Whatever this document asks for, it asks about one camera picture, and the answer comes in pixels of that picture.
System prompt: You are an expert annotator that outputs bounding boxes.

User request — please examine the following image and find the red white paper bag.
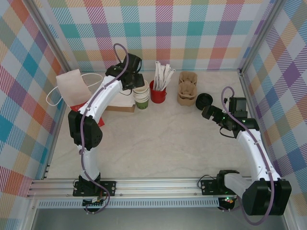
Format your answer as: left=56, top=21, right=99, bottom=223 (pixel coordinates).
left=46, top=69, right=106, bottom=127

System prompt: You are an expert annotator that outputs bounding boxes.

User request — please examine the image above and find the stack of black cup lids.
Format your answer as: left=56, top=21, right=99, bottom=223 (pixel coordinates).
left=195, top=92, right=213, bottom=111

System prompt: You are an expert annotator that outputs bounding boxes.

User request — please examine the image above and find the stack of paper cups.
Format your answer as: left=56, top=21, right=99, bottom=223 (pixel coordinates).
left=132, top=80, right=151, bottom=111

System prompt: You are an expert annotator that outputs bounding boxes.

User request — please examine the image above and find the red metal mug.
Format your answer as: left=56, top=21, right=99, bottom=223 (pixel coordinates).
left=149, top=80, right=168, bottom=104

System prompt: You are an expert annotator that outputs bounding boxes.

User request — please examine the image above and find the small circuit board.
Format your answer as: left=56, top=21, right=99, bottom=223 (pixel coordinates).
left=220, top=195, right=236, bottom=206
left=83, top=196, right=107, bottom=208

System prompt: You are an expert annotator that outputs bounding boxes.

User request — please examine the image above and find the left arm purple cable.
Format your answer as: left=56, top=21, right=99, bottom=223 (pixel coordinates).
left=80, top=43, right=134, bottom=215

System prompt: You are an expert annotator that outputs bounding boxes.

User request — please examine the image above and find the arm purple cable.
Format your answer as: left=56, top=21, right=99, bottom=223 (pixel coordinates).
left=221, top=86, right=275, bottom=226
left=80, top=43, right=134, bottom=215

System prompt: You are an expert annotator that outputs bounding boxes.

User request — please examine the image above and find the aluminium side rail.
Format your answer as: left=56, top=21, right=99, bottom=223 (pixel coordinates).
left=42, top=71, right=75, bottom=180
left=237, top=69, right=274, bottom=178

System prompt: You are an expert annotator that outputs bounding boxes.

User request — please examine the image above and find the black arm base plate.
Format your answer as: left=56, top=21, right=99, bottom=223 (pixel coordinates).
left=72, top=181, right=118, bottom=197
left=200, top=179, right=245, bottom=196

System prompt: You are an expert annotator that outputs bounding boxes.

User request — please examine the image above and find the aluminium frame post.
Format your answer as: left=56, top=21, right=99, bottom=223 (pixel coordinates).
left=238, top=0, right=283, bottom=75
left=28, top=0, right=75, bottom=81

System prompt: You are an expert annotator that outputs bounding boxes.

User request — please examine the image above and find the aluminium mounting rail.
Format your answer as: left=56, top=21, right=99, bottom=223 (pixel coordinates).
left=26, top=177, right=292, bottom=198

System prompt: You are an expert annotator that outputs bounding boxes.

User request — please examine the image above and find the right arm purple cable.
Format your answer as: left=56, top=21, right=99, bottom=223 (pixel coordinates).
left=221, top=86, right=275, bottom=226

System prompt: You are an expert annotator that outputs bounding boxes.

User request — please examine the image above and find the slotted grey cable duct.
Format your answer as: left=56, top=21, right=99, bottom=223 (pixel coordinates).
left=37, top=198, right=220, bottom=208

